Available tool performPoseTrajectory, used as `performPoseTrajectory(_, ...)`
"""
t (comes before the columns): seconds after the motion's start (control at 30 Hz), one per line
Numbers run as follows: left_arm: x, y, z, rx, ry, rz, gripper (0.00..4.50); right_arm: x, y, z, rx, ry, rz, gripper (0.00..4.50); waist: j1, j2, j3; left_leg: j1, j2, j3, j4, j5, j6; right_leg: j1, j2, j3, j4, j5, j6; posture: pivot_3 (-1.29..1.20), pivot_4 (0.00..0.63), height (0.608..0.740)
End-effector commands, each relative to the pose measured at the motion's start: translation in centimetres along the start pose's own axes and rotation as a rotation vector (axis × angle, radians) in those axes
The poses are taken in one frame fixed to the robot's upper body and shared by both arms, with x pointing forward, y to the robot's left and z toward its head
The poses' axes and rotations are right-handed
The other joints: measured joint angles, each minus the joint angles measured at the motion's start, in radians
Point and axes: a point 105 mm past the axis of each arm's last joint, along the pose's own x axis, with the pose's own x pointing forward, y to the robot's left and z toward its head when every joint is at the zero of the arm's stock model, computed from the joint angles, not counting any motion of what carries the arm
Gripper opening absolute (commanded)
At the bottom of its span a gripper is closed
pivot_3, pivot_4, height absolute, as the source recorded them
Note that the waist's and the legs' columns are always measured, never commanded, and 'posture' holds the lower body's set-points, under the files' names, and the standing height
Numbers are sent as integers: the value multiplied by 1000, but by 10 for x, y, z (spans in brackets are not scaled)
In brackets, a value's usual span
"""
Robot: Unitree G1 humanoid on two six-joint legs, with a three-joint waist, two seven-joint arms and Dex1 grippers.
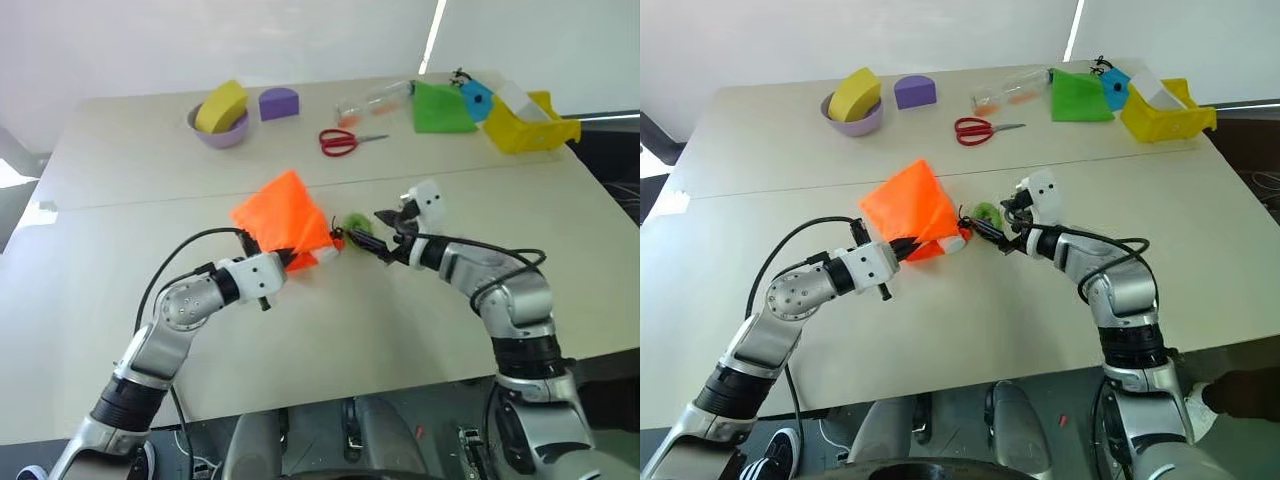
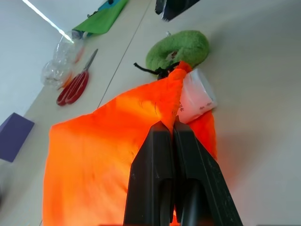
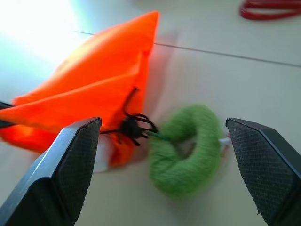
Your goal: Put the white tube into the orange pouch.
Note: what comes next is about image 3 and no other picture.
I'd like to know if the black pouch drawstring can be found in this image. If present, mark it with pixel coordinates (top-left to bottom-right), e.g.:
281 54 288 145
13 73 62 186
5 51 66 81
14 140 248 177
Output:
100 86 159 146

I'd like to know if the green yarn ring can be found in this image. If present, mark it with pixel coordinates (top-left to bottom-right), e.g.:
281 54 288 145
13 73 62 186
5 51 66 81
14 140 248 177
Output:
148 104 227 198

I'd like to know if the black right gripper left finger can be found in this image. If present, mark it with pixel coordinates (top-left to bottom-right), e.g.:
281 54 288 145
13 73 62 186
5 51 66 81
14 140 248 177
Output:
0 116 103 226

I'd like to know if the red cable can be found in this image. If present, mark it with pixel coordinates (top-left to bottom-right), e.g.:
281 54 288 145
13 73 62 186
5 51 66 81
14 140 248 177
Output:
239 0 301 21

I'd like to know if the orange drawstring pouch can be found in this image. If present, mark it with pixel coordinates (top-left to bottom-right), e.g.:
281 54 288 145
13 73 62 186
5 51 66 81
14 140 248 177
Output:
0 10 161 167

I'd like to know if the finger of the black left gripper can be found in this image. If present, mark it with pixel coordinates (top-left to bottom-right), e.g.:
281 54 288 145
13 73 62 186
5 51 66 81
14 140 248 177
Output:
0 100 15 129

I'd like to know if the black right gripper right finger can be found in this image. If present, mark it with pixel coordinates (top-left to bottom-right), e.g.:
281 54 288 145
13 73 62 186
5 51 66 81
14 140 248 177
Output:
225 117 301 226

